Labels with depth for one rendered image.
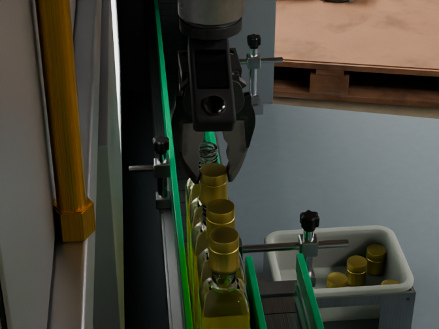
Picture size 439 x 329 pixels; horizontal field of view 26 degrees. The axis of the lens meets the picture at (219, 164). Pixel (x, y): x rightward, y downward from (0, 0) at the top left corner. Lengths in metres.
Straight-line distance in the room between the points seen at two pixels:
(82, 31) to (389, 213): 1.01
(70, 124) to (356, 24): 3.60
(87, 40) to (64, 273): 0.38
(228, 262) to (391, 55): 2.90
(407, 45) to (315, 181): 2.14
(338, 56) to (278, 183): 1.99
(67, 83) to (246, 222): 1.23
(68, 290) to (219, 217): 0.50
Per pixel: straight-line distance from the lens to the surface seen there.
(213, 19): 1.05
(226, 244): 1.06
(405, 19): 4.28
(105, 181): 0.95
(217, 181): 1.15
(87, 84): 0.88
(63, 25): 0.60
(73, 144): 0.63
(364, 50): 3.95
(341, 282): 1.58
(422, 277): 1.71
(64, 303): 0.62
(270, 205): 1.86
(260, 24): 2.15
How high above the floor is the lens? 1.79
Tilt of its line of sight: 31 degrees down
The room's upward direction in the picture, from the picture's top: straight up
